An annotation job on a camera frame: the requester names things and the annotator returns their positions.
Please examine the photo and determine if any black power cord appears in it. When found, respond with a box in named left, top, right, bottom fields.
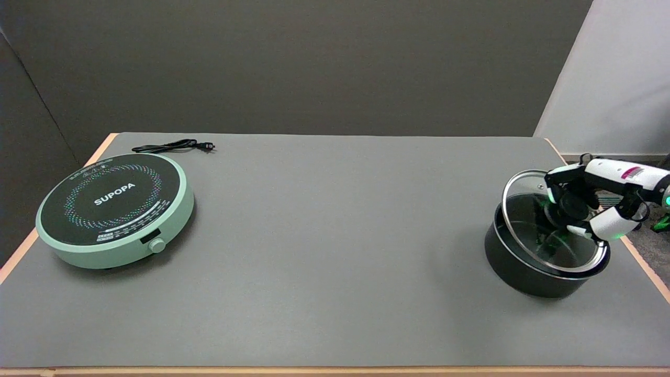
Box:
left=131, top=139, right=216, bottom=154

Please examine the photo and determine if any green induction cooker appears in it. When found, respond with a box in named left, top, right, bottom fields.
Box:
left=35, top=153, right=195, bottom=270

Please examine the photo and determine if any black cooking pot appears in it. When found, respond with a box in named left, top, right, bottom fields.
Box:
left=484, top=193, right=612, bottom=299

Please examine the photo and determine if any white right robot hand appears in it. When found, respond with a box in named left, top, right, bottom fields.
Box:
left=544, top=153, right=670, bottom=242

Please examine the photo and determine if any glass pot lid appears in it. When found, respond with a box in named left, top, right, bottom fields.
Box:
left=501, top=169, right=611, bottom=274

